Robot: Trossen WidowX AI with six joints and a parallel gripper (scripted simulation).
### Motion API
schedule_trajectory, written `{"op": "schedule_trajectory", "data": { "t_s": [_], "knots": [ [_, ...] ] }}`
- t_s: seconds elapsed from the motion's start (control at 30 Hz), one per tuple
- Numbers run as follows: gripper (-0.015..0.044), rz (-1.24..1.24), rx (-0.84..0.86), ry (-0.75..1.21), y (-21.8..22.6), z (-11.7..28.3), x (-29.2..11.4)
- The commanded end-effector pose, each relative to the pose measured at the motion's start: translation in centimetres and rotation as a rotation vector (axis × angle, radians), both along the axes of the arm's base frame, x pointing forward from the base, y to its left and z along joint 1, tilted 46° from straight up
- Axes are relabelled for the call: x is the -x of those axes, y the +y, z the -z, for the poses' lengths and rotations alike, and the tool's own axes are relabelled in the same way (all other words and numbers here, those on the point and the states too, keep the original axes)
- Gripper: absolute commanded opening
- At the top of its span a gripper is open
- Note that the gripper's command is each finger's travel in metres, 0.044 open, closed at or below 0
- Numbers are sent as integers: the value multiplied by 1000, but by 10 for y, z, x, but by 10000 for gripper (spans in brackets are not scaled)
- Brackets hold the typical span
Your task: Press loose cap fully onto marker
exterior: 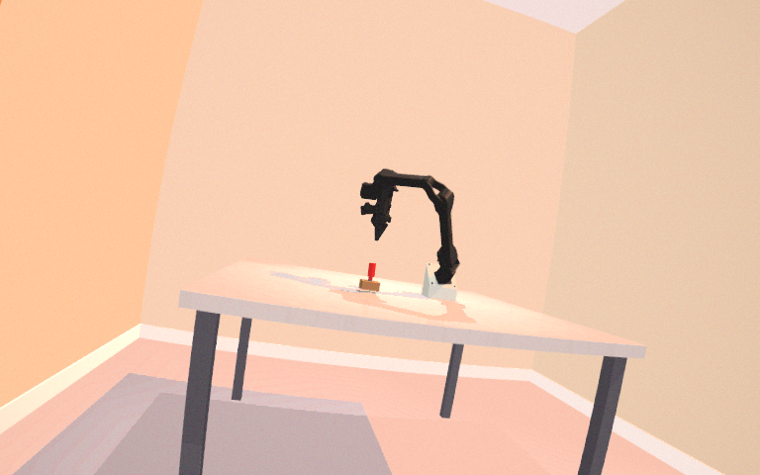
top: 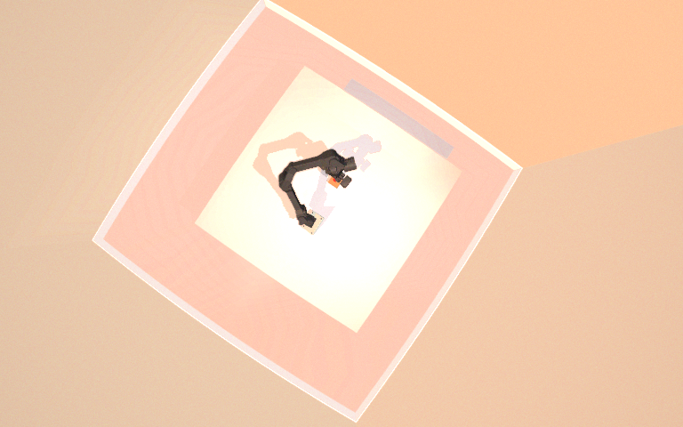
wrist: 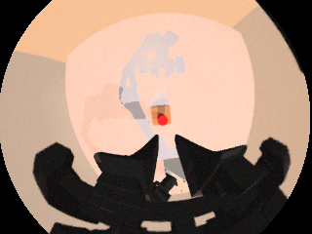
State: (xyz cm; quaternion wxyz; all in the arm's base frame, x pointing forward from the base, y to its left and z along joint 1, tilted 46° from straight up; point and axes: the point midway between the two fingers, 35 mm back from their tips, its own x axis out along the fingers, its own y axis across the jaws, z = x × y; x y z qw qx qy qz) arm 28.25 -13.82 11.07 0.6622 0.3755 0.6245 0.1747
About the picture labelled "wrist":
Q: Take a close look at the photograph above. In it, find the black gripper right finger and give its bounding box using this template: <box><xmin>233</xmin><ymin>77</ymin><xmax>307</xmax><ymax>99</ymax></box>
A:
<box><xmin>175</xmin><ymin>134</ymin><xmax>247</xmax><ymax>198</ymax></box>

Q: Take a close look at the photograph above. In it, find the orange block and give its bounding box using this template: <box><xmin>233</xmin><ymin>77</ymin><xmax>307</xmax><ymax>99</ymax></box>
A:
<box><xmin>151</xmin><ymin>105</ymin><xmax>171</xmax><ymax>126</ymax></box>

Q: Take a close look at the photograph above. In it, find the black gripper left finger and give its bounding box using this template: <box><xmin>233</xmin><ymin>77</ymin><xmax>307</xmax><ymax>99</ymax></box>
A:
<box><xmin>94</xmin><ymin>136</ymin><xmax>160</xmax><ymax>202</ymax></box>

